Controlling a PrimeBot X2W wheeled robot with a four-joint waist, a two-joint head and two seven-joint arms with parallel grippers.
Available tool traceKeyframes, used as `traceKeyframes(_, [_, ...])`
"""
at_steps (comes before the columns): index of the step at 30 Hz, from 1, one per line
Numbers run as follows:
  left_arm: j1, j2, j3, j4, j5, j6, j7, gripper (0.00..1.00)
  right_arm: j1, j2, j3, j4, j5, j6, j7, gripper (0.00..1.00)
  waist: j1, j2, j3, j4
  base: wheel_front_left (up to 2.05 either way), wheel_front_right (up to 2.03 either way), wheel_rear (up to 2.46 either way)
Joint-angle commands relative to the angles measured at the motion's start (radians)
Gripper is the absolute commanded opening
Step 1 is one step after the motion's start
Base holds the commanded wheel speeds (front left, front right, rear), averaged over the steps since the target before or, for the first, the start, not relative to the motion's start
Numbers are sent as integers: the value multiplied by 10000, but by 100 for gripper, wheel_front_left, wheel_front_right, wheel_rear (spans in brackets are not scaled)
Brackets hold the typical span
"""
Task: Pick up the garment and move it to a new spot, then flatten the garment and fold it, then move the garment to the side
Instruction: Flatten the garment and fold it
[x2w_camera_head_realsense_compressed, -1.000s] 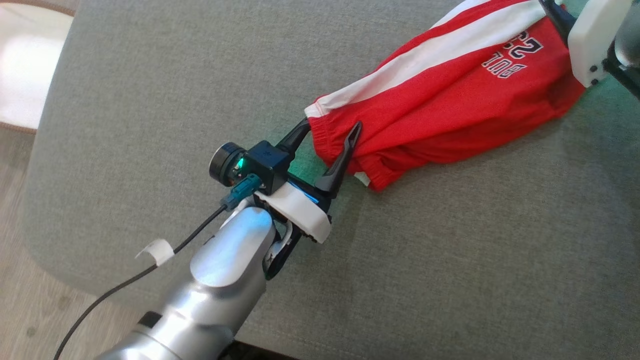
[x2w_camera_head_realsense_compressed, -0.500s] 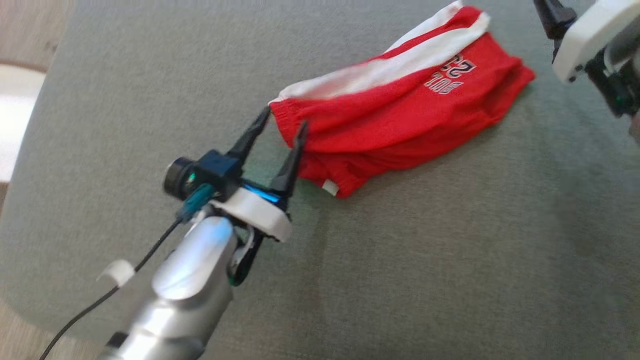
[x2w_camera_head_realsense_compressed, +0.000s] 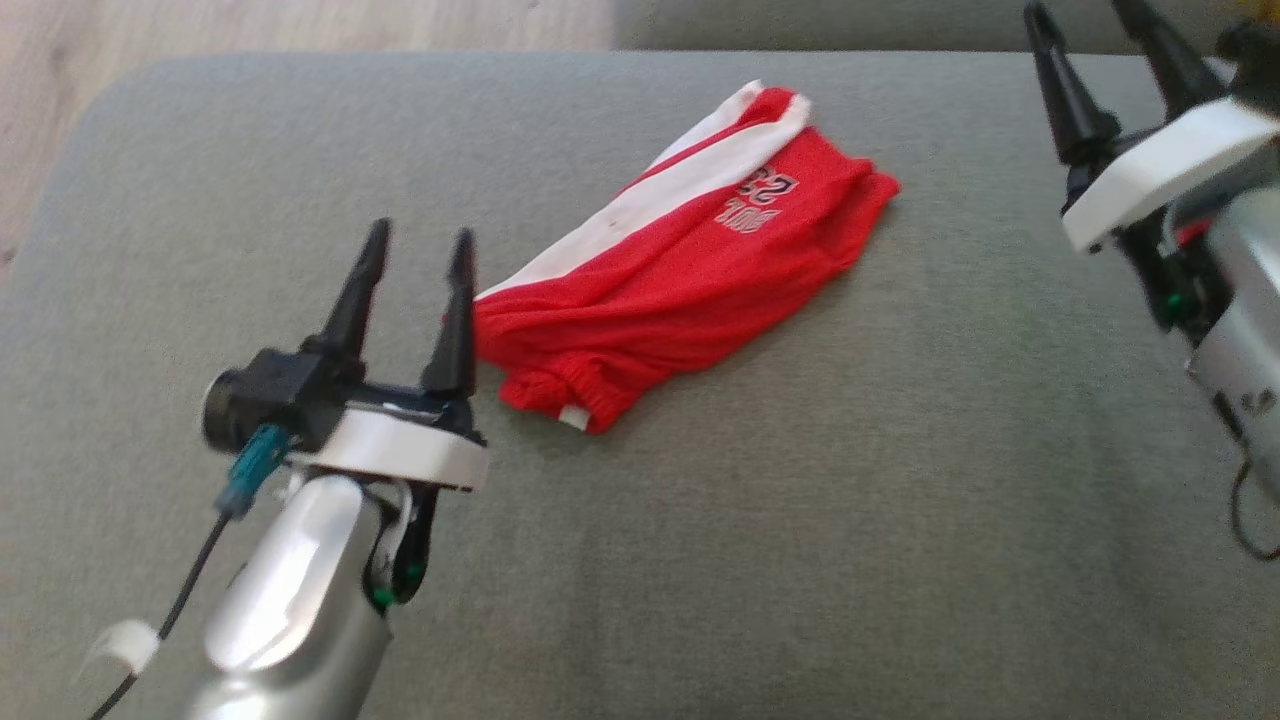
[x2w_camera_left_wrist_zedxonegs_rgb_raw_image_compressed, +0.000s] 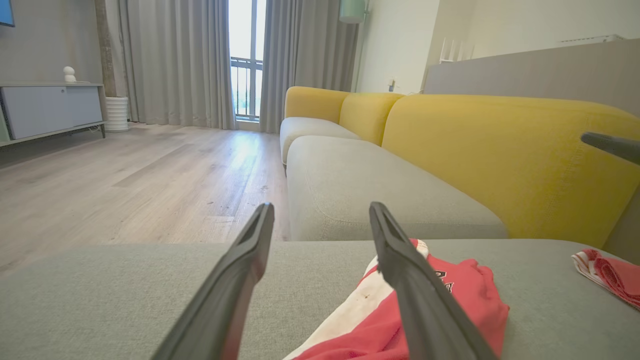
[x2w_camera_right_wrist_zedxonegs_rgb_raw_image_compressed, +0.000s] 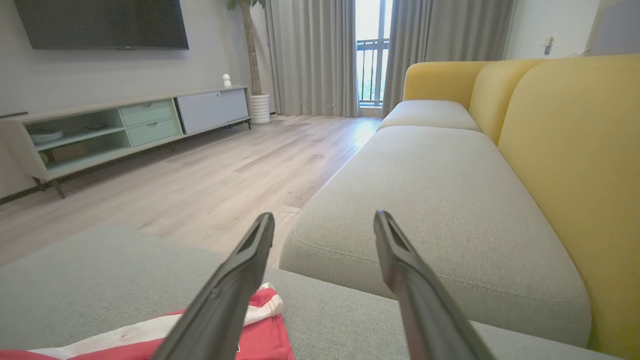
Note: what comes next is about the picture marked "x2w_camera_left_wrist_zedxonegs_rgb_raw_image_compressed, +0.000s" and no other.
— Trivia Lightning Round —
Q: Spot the white router with antennas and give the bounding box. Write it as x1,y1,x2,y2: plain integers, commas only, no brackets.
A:
438,37,477,64

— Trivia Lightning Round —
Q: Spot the large grey sofa seat cushion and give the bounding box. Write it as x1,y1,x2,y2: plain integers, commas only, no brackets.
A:
0,238,640,360

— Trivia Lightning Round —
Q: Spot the small grey sofa seat cushion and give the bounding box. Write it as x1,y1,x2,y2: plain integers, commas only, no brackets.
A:
279,116,362,167

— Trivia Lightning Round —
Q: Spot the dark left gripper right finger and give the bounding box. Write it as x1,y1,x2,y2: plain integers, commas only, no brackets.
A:
368,201,499,360

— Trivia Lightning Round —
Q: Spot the grey curtain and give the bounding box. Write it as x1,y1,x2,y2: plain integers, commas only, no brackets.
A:
117,0,239,131
258,0,362,134

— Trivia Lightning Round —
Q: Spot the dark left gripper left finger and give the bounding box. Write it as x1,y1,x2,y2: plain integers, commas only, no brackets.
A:
151,202,276,360

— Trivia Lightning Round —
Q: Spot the medium grey sofa seat cushion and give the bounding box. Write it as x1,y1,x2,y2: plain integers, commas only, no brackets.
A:
286,135,509,242

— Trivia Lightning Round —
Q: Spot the grey low partition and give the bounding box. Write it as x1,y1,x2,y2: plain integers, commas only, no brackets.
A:
423,38,640,119

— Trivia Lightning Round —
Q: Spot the balcony window with railing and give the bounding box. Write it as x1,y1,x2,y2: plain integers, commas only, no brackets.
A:
228,0,268,124

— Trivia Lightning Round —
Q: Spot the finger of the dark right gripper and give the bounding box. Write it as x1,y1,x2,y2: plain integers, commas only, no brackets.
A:
580,131,640,166

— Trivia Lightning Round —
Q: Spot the small yellow sofa backrest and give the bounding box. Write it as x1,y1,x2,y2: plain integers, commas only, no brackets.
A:
284,86,351,124

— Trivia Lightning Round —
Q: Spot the white door low cabinet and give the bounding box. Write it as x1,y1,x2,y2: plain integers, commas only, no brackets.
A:
0,82,108,149

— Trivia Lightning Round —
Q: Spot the flat white device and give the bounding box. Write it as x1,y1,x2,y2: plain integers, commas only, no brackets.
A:
556,33,627,47

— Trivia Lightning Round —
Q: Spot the red white number jersey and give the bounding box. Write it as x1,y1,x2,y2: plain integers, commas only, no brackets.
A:
571,248,640,312

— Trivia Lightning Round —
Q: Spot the medium yellow sofa backrest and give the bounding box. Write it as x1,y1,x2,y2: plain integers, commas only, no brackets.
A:
338,92,405,147

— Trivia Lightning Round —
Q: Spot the pale green lamp shade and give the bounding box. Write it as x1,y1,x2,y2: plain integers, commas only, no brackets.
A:
338,0,368,25

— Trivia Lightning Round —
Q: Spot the white ribbed cylinder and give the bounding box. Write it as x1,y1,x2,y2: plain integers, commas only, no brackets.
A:
104,96,130,133

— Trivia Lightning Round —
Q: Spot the red shorts white stripe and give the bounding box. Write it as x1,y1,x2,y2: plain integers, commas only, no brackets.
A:
283,238,511,360

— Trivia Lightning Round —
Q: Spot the large yellow sofa backrest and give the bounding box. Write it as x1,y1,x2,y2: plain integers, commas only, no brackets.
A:
381,93,640,249

